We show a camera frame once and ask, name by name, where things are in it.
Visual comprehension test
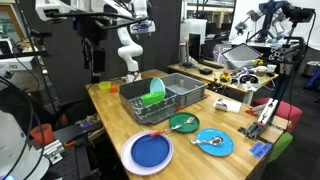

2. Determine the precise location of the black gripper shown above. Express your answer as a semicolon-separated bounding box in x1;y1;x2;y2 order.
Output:
73;16;108;75

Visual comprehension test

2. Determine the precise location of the green plastic bowl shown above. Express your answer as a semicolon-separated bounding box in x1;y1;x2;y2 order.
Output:
140;91;166;106

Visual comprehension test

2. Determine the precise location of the yellow-green small bowl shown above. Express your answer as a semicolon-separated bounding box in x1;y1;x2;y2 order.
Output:
97;81;112;92

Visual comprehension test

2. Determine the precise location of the aqua plastic plate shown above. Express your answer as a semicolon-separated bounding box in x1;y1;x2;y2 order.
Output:
149;77;167;95

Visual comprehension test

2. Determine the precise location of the dark blue plate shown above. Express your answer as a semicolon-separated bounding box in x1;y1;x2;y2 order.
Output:
130;133;171;168

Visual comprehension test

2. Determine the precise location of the lilac plate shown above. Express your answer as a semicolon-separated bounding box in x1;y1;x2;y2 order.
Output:
120;130;175;177

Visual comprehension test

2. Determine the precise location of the dark green plate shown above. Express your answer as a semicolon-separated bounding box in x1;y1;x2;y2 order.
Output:
168;111;201;134

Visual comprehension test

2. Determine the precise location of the light blue plate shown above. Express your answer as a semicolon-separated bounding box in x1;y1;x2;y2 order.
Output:
195;128;235;157

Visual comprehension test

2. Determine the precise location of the black mesh office chair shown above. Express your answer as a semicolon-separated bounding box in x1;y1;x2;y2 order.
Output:
43;98;96;129

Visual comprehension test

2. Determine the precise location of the white labelled device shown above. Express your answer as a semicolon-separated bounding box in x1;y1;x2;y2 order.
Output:
0;55;38;81

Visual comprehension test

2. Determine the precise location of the grey dish drainer tray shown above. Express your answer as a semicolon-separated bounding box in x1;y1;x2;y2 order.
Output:
118;78;179;125

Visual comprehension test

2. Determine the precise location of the orange-red plastic cup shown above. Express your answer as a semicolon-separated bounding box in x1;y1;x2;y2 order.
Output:
29;123;55;147

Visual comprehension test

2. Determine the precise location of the wooden side table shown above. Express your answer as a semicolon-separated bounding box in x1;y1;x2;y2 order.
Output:
167;61;279;105

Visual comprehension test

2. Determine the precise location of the black monitor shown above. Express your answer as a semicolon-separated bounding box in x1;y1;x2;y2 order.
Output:
188;32;203;63

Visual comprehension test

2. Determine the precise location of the black breadboard table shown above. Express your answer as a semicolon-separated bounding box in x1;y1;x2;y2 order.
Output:
49;120;105;180

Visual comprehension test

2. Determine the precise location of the grey plastic bin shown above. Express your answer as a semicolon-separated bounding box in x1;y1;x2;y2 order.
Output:
159;72;208;108

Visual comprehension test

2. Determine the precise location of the small black box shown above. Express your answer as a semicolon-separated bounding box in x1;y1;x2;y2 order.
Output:
199;67;214;76

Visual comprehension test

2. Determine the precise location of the slim metal spoon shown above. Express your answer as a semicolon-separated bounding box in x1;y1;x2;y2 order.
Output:
171;116;196;132

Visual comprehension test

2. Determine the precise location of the black keyboard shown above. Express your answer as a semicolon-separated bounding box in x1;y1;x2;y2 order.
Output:
199;59;225;70

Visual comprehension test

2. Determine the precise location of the yellow toy duck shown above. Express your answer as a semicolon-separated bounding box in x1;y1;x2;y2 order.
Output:
219;70;232;83

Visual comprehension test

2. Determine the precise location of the white flat box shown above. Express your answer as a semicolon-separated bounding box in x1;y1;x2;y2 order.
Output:
213;98;242;114

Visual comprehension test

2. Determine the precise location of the grey tilted tray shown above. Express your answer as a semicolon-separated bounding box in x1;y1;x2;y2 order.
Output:
221;43;263;70

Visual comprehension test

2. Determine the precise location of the wide metal spoon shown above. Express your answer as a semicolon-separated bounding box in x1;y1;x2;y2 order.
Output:
190;136;224;147

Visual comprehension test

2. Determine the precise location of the white headset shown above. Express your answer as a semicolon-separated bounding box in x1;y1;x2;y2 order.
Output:
237;73;262;90

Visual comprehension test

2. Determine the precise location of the white cup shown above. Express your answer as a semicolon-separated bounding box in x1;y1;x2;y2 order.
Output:
266;63;278;74

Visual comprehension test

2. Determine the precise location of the blue grey robot rig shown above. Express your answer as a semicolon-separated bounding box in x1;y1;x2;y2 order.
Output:
234;0;293;44

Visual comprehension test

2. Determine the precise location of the blue plastic piece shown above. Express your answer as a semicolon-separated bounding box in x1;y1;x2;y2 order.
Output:
249;141;273;159

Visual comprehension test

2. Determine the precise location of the red padded chair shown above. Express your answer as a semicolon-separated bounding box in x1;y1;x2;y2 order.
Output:
251;97;304;133

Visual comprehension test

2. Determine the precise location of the green chair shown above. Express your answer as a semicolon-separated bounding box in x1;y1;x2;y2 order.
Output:
268;131;294;164

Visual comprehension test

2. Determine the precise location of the grey waste bin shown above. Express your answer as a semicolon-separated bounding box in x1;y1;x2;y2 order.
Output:
301;60;320;79

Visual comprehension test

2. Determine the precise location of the blue bulky object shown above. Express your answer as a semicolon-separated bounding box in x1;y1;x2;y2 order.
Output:
303;66;320;93

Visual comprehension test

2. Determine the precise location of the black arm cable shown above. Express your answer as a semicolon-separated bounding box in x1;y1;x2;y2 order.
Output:
49;11;149;33

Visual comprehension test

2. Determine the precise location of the black tripod camera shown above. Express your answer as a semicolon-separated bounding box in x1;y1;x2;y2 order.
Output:
29;28;53;46

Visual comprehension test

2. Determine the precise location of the metal wire rack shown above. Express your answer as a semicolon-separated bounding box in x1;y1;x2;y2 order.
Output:
128;89;178;116

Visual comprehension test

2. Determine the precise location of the black cable bundle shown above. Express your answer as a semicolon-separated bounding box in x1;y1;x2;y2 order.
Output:
0;76;46;180

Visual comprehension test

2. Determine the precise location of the aluminium bracket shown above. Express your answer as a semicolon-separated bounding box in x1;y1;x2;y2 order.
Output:
36;139;66;165

